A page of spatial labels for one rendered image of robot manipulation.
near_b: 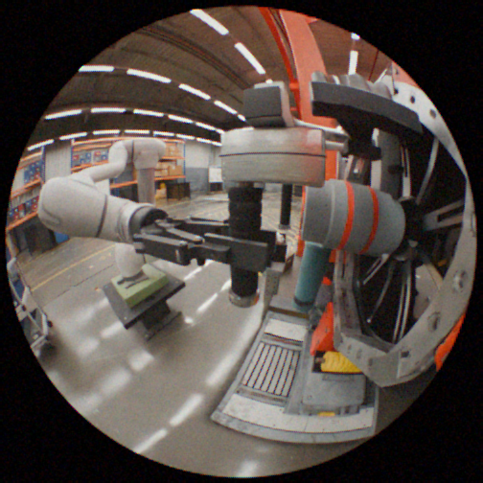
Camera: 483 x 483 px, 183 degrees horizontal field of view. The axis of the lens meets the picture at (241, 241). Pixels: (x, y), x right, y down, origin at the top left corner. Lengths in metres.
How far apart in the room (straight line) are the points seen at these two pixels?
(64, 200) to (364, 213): 0.51
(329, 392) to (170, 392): 0.77
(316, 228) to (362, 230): 0.08
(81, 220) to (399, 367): 0.49
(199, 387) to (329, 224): 0.92
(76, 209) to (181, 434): 0.95
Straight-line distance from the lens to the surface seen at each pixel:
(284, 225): 0.49
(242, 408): 0.82
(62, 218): 0.34
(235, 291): 0.19
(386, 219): 0.29
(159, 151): 0.88
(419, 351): 0.18
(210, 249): 0.15
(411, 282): 0.36
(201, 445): 0.94
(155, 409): 1.00
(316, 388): 0.75
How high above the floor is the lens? 0.90
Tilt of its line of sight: 23 degrees down
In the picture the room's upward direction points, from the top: straight up
